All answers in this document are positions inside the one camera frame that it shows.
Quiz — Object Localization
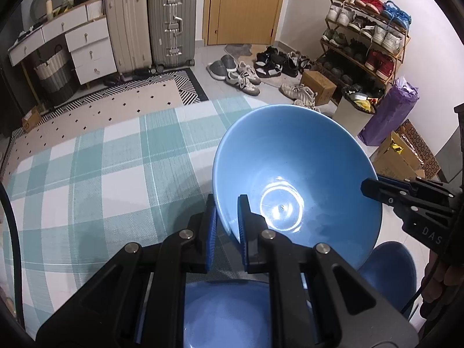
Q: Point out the open brown cardboard box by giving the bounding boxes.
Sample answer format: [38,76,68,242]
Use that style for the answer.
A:
[370,131,426,182]

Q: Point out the person's right hand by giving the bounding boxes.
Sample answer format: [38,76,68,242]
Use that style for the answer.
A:
[422,257,459,321]

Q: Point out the white trash bin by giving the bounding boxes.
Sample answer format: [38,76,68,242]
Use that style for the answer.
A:
[333,86,379,136]

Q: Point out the patterned cardboard box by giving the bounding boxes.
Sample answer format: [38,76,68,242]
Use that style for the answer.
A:
[395,119,442,179]

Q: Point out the black cable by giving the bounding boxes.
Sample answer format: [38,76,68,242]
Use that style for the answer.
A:
[0,179,26,334]
[400,257,437,314]

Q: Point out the wooden door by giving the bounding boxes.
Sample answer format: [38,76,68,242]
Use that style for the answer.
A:
[202,0,291,47]

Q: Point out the grey door mat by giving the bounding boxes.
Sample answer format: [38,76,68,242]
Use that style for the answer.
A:
[224,43,255,59]

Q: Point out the wooden shoe rack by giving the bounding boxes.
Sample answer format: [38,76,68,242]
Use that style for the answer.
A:
[319,0,412,98]

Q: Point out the patterned rug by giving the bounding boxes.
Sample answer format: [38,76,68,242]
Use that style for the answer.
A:
[0,68,210,178]

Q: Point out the rows of assorted shoes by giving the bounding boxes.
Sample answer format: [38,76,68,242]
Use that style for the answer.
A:
[321,0,412,95]

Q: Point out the small cardboard box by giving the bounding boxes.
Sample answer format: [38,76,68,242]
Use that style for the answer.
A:
[22,107,43,133]

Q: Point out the white dressing desk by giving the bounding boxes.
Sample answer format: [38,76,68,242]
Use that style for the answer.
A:
[8,2,109,80]

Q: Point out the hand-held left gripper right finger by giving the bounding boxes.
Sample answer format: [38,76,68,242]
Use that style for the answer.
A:
[237,194,423,348]

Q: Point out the purple bag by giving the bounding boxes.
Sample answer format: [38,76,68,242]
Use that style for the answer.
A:
[358,77,420,146]

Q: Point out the cluster of loose shoes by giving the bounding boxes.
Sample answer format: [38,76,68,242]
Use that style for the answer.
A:
[206,45,323,113]

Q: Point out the woven laundry basket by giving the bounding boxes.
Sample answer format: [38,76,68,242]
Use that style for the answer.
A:
[34,43,78,106]

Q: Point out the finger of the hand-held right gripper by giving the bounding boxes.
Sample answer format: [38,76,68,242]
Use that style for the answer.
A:
[379,176,452,202]
[360,178,454,215]

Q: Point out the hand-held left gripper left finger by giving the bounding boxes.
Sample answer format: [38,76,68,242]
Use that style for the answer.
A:
[36,194,219,348]

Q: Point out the white drawer cabinet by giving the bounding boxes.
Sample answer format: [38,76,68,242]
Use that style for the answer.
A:
[65,25,118,88]

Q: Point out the silver suitcase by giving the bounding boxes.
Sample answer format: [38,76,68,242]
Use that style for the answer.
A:
[147,0,198,73]

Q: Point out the beige suitcase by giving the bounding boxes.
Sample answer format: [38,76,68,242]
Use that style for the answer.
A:
[105,0,153,77]

